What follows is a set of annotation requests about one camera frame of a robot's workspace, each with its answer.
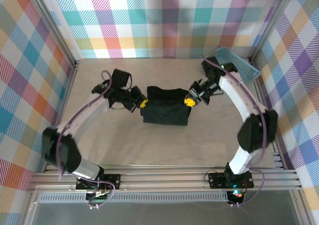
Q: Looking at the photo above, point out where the grey metal sheet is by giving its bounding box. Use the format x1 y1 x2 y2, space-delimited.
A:
23 185 312 225

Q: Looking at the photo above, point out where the black t-shirt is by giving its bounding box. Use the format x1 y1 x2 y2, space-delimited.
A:
140 85 193 127

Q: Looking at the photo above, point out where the grey slotted cable duct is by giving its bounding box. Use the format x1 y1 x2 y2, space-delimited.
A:
38 194 229 204

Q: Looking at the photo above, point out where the aluminium frame post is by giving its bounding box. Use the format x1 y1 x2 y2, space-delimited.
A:
23 0 81 70
247 0 299 61

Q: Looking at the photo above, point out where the aluminium mounting rail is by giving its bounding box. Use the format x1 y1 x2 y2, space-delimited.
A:
27 168 304 193

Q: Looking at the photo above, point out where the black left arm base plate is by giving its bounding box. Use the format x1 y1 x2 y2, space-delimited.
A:
75 174 122 191

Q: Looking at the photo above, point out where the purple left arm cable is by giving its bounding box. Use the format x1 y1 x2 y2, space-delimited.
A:
56 70 115 210

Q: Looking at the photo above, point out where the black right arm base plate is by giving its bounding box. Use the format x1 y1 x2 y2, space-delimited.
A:
208 171 254 189

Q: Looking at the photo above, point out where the light blue plastic basket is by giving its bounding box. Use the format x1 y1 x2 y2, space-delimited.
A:
214 47 261 84

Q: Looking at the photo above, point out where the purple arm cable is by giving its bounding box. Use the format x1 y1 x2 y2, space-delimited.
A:
56 70 115 210
201 54 271 207

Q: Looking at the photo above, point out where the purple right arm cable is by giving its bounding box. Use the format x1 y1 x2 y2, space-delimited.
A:
201 54 271 207

